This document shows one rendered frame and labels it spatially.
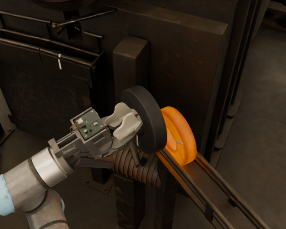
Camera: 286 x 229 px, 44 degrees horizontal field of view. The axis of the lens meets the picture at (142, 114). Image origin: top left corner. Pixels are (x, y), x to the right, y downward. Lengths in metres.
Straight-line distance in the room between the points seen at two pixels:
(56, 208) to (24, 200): 0.09
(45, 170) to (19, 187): 0.06
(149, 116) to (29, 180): 0.27
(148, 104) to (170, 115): 0.15
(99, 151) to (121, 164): 0.38
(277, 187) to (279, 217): 0.15
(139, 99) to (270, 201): 1.10
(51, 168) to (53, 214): 0.12
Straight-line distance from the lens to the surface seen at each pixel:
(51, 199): 0.81
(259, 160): 1.81
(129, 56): 0.99
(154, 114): 0.71
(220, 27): 1.00
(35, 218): 0.80
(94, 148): 0.71
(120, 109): 0.75
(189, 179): 0.85
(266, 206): 1.68
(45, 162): 0.72
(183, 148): 0.85
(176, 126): 0.84
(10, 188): 0.74
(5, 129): 1.96
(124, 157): 1.10
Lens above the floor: 1.42
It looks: 48 degrees down
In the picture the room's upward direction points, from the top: straight up
